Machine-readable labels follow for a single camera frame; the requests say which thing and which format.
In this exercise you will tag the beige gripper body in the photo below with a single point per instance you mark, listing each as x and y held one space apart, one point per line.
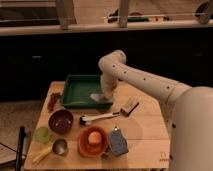
108 87

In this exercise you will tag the grey towel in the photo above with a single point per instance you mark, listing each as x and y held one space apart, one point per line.
100 97

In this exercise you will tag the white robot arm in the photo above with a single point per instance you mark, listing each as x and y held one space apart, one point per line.
191 144

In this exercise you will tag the green plastic tray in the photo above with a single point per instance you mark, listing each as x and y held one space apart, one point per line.
77 91

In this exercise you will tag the wooden scrub brush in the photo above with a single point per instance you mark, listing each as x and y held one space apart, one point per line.
129 106

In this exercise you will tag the red grape bunch toy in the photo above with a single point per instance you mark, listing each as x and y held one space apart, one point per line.
54 97

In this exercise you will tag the wooden table board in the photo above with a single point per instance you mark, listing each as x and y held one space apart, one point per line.
145 132

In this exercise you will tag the orange egg-shaped ball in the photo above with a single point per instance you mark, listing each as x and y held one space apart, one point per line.
94 138

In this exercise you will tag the dark red bowl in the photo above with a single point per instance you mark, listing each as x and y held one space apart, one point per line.
61 121

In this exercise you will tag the orange plate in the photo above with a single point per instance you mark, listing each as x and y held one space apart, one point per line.
85 149

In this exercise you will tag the green plastic cup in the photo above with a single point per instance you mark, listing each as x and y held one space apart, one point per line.
42 134

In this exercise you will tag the black pole stand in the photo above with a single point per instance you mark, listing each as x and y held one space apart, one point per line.
19 152

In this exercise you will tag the metal yellow-handled measuring cup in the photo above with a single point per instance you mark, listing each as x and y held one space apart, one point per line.
58 147

